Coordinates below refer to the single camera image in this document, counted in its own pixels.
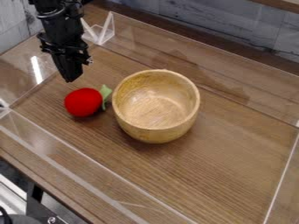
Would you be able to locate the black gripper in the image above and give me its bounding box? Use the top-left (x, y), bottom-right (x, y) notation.
top-left (38, 11), bottom-right (90, 82)

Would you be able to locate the black metal table leg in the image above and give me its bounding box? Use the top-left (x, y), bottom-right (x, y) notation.
top-left (27, 182), bottom-right (45, 203)

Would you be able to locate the black cable under table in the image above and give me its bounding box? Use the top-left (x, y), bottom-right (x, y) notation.
top-left (0, 205), bottom-right (13, 224)

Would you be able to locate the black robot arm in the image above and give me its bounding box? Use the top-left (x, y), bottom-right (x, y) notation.
top-left (29, 0), bottom-right (91, 82)

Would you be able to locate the light wooden bowl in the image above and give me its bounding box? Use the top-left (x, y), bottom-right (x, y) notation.
top-left (113, 69), bottom-right (202, 144)

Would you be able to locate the clear acrylic tray wall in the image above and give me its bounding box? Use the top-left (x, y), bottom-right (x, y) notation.
top-left (0, 15), bottom-right (299, 224)

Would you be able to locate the clear acrylic corner bracket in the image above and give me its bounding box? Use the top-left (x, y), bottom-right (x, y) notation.
top-left (81, 12), bottom-right (115, 46)

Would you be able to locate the red felt fruit green leaf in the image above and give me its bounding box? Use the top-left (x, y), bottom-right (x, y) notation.
top-left (65, 85), bottom-right (113, 117)

